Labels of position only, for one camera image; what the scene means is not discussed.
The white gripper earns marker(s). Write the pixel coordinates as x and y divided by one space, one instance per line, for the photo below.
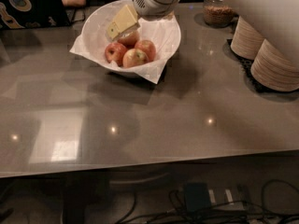
149 4

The red apple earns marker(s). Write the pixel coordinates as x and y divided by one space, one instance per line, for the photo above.
134 57
114 52
129 40
148 47

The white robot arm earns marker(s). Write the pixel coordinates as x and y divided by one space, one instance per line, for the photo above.
275 20

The white bowl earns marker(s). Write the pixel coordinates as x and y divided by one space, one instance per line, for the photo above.
99 28

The white paper liner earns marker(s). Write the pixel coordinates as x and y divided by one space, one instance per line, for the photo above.
149 69

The black laptop with stickers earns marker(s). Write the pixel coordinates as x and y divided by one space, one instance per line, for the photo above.
30 14

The glass jar with grains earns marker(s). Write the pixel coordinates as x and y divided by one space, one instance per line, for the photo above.
217 13

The rear stack of paper plates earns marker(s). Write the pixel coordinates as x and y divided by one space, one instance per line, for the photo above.
246 41

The stack of paper plates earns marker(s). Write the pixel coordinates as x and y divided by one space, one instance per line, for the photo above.
246 41
273 70

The black mat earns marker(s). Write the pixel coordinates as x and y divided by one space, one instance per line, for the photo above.
246 65

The front stack of paper plates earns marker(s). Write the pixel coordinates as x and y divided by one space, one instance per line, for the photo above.
273 70

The dark power adapter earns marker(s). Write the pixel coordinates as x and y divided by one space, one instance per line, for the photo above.
196 196

